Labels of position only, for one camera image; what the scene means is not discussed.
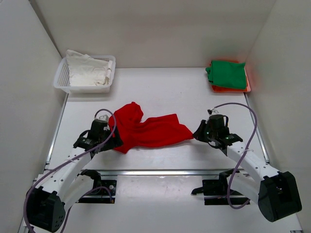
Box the red t-shirt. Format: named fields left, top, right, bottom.
left=108, top=102, right=193, bottom=154

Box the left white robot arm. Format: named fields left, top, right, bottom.
left=24, top=118, right=123, bottom=233

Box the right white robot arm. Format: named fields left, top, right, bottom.
left=193, top=115, right=302, bottom=222

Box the folded orange t-shirt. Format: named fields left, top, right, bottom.
left=210, top=59, right=251, bottom=94

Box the folded green t-shirt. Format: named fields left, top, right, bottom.
left=205, top=60, right=247, bottom=90

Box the crumpled white t-shirt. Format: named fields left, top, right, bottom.
left=66, top=50, right=113, bottom=86

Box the white plastic basket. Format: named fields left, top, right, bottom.
left=53, top=55, right=116, bottom=94

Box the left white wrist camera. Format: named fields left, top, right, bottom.
left=98, top=115, right=109, bottom=122

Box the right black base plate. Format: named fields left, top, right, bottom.
left=191, top=179, right=247, bottom=206

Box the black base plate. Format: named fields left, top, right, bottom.
left=191, top=179, right=247, bottom=206
left=78, top=176, right=117, bottom=204

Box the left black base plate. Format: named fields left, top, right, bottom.
left=78, top=176, right=117, bottom=204

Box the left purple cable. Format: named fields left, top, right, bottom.
left=23, top=108, right=118, bottom=233

